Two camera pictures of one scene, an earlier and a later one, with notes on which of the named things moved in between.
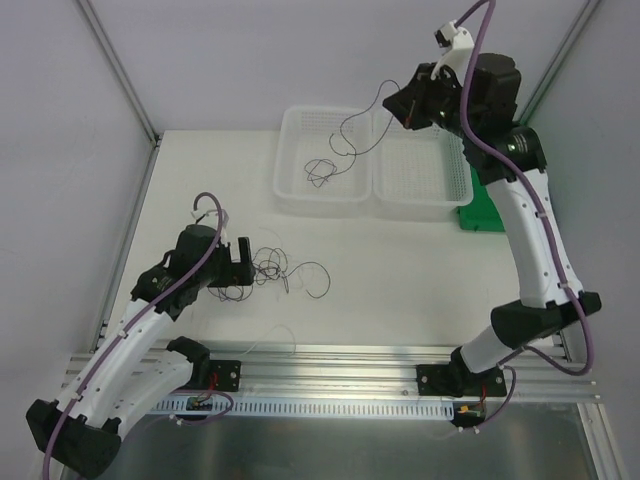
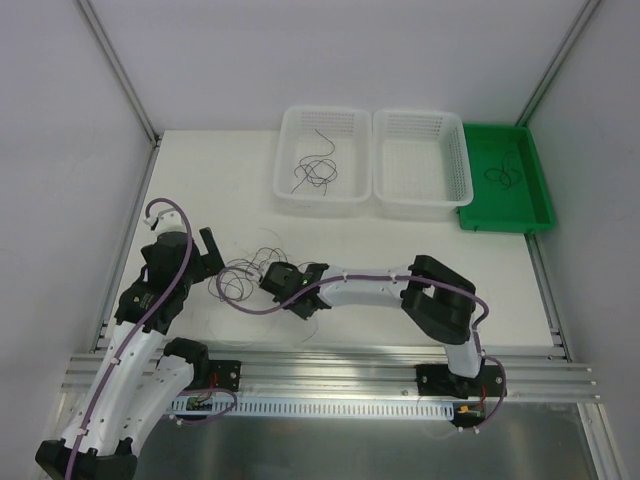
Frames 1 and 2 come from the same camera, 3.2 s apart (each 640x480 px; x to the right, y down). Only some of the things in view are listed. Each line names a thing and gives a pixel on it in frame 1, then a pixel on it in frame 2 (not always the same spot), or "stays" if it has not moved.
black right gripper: x=417 y=100 -> x=273 y=279
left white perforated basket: x=324 y=161 stays
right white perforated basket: x=418 y=174 stays
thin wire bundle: x=268 y=264 stays
